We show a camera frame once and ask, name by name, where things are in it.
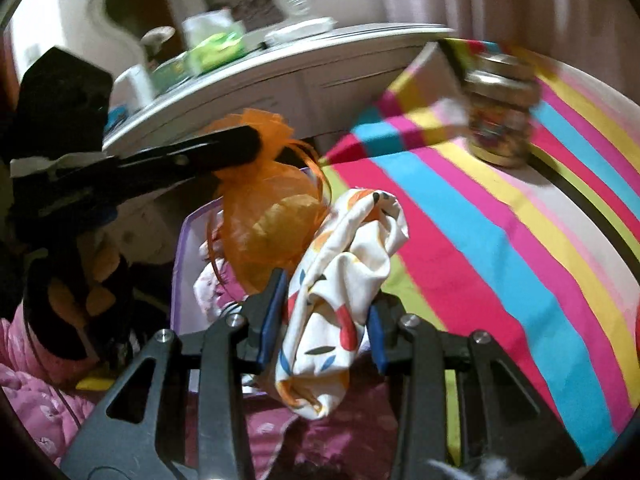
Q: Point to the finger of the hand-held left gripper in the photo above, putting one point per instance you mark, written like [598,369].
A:
[210,152]

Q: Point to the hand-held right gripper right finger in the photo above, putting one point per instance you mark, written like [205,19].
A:
[376,340]

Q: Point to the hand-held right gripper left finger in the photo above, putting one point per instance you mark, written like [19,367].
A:
[270,320]

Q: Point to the white leaf print cloth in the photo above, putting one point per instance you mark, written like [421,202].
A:
[350,270]

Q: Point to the orange organza bag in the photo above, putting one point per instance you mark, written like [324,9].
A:
[270,220]

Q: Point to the purple rimmed storage box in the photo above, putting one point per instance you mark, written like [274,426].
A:
[180,280]

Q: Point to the person's left forearm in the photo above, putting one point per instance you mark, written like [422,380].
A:
[30,390]

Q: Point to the person's left hand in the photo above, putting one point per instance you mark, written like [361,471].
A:
[105,265]

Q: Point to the white pink cloth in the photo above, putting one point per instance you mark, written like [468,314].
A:
[210,285]

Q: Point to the white container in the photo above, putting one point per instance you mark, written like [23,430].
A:
[136,85]

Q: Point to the green tissue pack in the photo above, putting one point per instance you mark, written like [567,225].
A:
[215,50]

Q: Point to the magenta quilted clothing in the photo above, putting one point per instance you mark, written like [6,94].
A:
[340,440]

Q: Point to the white dresser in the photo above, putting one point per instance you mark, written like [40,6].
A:
[325,75]

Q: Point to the striped colourful blanket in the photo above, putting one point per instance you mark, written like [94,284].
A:
[500,270]

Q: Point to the white flat box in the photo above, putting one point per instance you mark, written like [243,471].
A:
[300,30]

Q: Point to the gold lidded clear jar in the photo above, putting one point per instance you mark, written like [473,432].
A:
[500,125]

